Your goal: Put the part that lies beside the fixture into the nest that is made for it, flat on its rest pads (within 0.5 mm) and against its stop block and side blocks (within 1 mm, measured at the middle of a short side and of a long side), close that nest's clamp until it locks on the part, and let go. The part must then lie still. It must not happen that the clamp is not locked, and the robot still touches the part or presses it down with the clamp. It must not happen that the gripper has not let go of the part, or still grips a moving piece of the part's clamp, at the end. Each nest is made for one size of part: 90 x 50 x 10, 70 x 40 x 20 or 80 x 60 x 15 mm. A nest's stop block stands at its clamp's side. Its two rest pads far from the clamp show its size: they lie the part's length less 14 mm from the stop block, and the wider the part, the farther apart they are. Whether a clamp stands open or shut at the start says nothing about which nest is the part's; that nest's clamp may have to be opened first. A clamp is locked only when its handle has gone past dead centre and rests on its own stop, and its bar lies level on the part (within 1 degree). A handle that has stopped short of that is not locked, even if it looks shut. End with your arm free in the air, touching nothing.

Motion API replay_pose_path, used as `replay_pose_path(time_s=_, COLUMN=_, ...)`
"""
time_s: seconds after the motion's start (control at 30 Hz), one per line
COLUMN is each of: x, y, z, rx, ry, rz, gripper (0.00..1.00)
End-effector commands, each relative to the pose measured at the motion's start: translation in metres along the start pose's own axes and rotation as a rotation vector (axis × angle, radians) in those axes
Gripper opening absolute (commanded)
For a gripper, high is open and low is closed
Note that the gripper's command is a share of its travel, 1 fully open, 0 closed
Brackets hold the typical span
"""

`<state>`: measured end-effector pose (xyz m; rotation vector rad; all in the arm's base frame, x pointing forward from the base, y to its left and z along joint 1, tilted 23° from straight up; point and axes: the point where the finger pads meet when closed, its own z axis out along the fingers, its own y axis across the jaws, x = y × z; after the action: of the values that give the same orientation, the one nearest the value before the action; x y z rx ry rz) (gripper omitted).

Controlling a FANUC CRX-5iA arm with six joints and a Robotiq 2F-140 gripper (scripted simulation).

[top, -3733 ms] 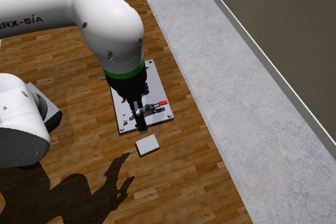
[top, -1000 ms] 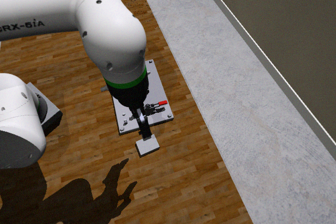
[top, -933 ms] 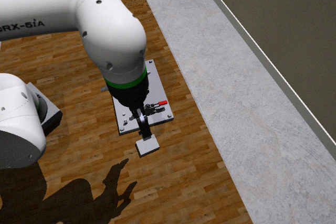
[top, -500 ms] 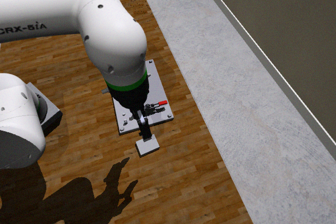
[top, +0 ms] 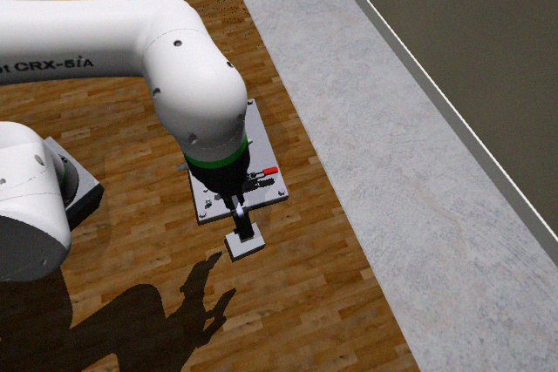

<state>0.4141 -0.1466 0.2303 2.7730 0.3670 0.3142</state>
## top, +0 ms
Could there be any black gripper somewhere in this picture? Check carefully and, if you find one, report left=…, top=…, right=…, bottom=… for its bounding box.
left=204, top=171, right=255, bottom=243

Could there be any toggle clamp with red handle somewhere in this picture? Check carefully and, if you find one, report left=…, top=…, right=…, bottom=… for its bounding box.
left=243, top=166, right=278, bottom=191

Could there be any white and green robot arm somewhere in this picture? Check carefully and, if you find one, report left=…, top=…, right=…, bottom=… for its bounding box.
left=0, top=0, right=253, bottom=281

